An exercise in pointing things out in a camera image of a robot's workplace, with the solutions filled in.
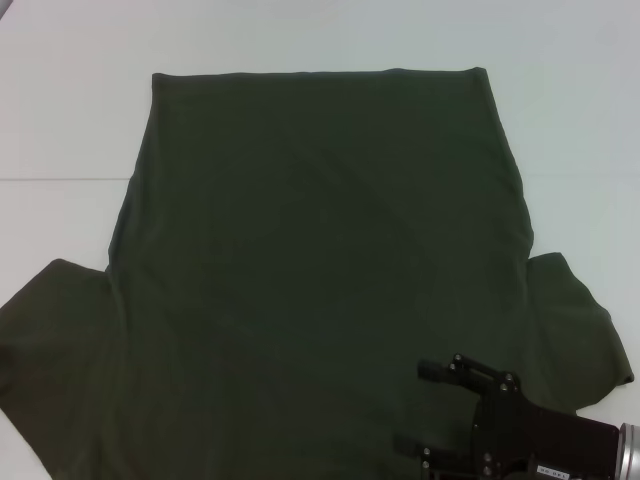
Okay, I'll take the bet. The dark green shirt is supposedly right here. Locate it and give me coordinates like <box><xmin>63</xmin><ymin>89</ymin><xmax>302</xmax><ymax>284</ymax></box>
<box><xmin>0</xmin><ymin>66</ymin><xmax>635</xmax><ymax>480</ymax></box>

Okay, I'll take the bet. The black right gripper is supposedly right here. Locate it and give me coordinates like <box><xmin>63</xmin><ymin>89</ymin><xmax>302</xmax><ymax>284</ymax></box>
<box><xmin>392</xmin><ymin>352</ymin><xmax>621</xmax><ymax>480</ymax></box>

